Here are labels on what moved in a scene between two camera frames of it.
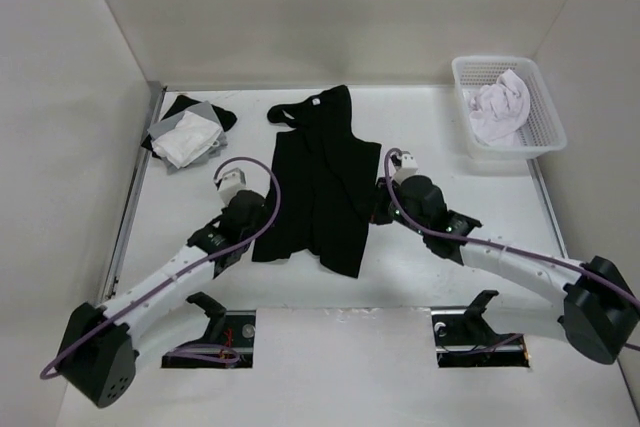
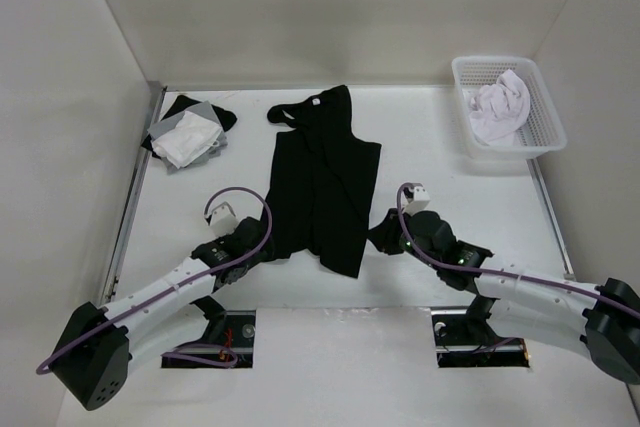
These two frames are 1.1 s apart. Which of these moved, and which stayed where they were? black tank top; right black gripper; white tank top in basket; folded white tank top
Moved: right black gripper
Stayed: black tank top; folded white tank top; white tank top in basket
